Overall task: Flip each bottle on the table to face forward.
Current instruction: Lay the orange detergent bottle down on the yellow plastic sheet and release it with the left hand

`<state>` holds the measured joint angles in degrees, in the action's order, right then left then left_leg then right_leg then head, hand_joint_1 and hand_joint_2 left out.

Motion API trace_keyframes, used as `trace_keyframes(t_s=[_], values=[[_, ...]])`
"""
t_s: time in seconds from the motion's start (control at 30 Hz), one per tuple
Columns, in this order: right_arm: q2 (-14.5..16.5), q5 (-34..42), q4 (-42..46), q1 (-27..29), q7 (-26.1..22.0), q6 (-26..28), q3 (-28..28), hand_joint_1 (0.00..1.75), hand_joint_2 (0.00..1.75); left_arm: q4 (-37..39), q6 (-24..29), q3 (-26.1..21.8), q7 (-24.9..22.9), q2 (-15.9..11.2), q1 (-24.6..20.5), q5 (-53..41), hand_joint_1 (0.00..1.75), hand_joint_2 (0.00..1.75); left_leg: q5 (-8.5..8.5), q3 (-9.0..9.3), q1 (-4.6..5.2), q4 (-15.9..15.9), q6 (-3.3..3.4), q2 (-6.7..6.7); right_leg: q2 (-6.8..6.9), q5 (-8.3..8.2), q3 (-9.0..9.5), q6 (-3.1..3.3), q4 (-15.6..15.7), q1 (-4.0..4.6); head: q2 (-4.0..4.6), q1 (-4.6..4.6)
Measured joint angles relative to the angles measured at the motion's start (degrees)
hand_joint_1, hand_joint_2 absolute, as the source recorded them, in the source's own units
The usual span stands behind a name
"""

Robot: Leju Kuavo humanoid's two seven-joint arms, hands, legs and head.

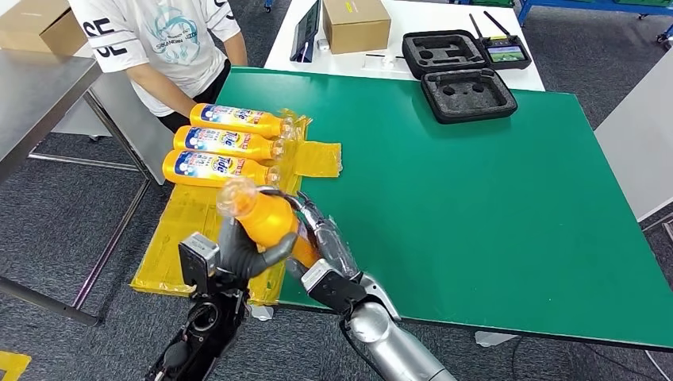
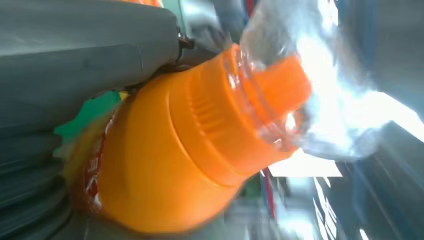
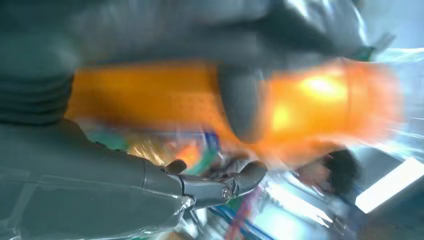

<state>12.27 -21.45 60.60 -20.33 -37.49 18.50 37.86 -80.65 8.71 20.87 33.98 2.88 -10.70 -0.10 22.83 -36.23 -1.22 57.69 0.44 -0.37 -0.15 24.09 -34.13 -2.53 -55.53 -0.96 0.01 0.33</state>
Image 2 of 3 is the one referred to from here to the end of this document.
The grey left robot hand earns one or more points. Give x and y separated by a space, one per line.
82 49

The orange detergent bottle clear cap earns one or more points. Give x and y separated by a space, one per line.
165 149

